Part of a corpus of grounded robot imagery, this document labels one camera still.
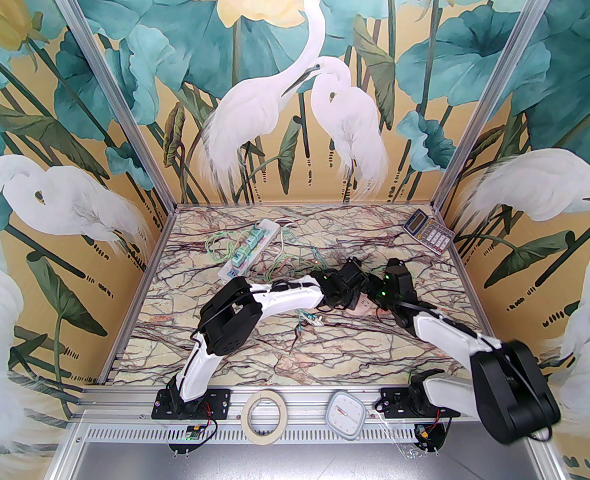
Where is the white power strip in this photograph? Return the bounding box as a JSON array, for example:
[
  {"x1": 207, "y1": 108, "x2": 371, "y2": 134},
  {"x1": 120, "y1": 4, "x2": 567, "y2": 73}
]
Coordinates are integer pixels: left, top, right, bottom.
[{"x1": 217, "y1": 219, "x2": 281, "y2": 281}]

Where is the grey desk calculator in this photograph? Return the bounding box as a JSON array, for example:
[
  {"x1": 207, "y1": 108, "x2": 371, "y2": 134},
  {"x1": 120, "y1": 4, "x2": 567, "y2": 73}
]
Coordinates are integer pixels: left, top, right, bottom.
[{"x1": 403, "y1": 209, "x2": 457, "y2": 256}]

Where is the white square timer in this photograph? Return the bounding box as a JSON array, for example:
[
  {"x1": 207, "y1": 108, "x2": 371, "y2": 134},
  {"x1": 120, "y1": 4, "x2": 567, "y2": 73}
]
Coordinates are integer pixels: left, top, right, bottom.
[{"x1": 325, "y1": 390, "x2": 366, "y2": 441}]

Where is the clear plastic bag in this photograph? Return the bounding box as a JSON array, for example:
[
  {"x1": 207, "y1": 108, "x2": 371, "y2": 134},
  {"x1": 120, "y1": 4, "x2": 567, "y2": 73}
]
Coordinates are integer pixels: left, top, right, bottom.
[{"x1": 380, "y1": 413, "x2": 428, "y2": 461}]

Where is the masking tape roll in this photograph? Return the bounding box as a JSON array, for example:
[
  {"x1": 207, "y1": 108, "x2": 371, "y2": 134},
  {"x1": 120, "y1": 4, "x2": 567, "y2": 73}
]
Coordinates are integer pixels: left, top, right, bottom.
[{"x1": 241, "y1": 389, "x2": 288, "y2": 444}]

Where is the light green cable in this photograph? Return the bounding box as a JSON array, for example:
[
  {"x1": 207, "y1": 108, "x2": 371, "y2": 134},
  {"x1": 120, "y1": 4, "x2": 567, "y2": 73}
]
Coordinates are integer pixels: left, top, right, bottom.
[
  {"x1": 262, "y1": 253, "x2": 326, "y2": 282},
  {"x1": 204, "y1": 229, "x2": 256, "y2": 266}
]

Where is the white cable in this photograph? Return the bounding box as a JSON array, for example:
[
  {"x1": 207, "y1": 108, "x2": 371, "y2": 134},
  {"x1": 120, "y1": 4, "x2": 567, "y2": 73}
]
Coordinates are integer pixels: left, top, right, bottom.
[{"x1": 274, "y1": 219, "x2": 301, "y2": 269}]

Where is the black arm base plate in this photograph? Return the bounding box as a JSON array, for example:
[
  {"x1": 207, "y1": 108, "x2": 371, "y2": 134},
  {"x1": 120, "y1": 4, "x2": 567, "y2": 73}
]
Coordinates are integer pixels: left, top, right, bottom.
[
  {"x1": 379, "y1": 387, "x2": 461, "y2": 421},
  {"x1": 151, "y1": 387, "x2": 232, "y2": 421}
]

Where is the aluminium extrusion frame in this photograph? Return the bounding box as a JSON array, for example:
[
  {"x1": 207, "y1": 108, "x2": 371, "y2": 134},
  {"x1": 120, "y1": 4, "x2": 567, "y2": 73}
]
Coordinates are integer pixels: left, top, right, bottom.
[{"x1": 42, "y1": 0, "x2": 566, "y2": 480}]

